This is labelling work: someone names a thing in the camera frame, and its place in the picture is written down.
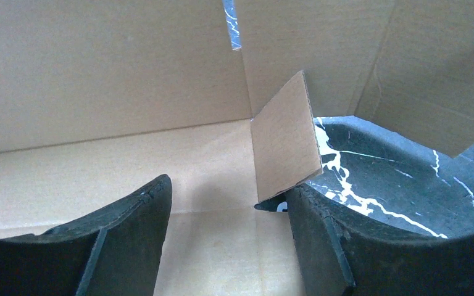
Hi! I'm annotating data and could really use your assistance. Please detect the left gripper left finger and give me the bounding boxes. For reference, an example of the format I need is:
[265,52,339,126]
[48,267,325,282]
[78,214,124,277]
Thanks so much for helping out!
[0,174,172,295]

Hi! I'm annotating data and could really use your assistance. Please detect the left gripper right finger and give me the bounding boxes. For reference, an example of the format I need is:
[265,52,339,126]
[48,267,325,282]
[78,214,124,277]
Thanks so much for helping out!
[285,184,474,296]

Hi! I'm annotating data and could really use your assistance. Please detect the brown cardboard box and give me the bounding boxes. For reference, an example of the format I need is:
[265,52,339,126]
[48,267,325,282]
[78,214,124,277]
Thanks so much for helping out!
[0,1,474,295]

